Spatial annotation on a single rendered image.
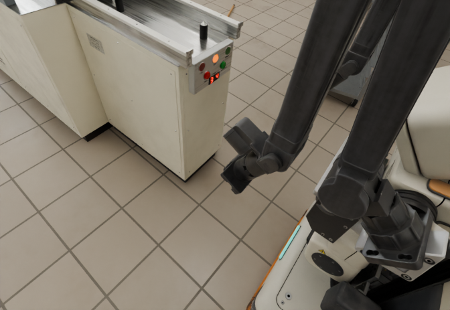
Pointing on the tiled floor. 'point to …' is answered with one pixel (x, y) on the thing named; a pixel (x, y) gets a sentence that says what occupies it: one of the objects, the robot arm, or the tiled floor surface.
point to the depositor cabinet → (53, 56)
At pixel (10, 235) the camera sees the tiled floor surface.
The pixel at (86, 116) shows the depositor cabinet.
